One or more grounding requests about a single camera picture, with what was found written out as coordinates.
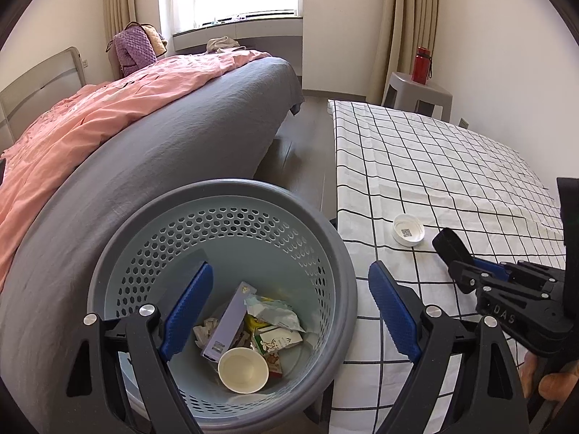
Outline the bed with grey sheet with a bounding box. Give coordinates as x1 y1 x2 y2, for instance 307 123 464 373
0 56 305 434

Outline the red water bottle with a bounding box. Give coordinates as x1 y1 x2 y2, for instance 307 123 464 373
411 46 432 86

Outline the person's right hand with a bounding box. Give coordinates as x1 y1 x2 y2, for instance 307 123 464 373
519 353 579 402

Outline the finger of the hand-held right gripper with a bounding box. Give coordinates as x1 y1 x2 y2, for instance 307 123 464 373
448 259 550 298
473 258 566 286

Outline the white bottle cap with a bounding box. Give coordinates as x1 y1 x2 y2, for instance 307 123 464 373
392 214 426 248

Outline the pink blanket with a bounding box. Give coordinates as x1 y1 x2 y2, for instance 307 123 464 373
0 50 273 283

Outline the purple quilted bag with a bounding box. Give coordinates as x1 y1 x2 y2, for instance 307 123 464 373
112 27 159 77

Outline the grey headboard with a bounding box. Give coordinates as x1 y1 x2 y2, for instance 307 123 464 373
0 46 88 151

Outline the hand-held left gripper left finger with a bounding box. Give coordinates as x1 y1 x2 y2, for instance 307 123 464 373
65 261 214 434

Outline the white paper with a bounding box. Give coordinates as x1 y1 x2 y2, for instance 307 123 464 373
193 317 221 350

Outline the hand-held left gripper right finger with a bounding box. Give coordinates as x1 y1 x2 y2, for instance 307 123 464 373
368 261 530 434

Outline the grey plastic stool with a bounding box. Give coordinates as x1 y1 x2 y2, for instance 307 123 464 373
381 71 453 124

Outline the red and white paper cup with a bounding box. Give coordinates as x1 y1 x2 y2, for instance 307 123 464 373
217 346 270 394

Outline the green and white plastic wrapper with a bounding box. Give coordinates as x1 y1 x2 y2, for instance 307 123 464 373
244 294 307 333

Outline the grey perforated waste basket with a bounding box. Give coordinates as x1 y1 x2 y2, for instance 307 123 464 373
87 180 358 422

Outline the beige cloth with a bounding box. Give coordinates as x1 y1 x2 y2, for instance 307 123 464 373
206 36 241 54

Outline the beige quilted bag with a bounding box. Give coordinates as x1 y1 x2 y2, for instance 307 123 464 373
139 22 169 58

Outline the grey window sill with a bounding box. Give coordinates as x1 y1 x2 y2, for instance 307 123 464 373
172 13 303 54

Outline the purple cardboard box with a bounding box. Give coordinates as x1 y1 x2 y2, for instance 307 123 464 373
201 281 258 363

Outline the white carton box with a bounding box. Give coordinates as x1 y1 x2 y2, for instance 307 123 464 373
250 324 305 354

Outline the beige curtain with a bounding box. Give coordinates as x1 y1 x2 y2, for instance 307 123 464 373
365 0 443 110
102 0 137 51

